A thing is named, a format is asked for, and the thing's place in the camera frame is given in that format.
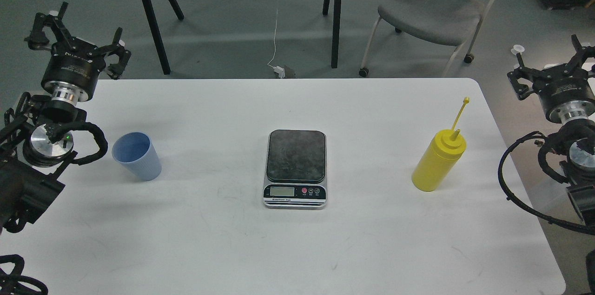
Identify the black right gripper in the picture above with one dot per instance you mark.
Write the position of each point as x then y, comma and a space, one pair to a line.
563, 90

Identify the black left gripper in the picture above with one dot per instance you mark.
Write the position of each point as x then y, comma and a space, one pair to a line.
72, 71

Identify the blue ribbed plastic cup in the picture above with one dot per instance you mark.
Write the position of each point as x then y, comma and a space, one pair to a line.
136, 152

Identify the yellow squeeze bottle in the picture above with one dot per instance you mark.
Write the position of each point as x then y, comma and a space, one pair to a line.
443, 152

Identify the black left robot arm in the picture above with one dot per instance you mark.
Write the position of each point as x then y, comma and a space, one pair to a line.
45, 133

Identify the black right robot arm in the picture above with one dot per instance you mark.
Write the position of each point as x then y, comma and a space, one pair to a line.
566, 156

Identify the digital kitchen scale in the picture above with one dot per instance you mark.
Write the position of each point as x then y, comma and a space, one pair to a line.
296, 170

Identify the small white spool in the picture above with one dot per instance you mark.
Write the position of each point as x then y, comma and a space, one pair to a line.
517, 49

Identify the grey office chair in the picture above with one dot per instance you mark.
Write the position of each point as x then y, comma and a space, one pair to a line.
442, 22

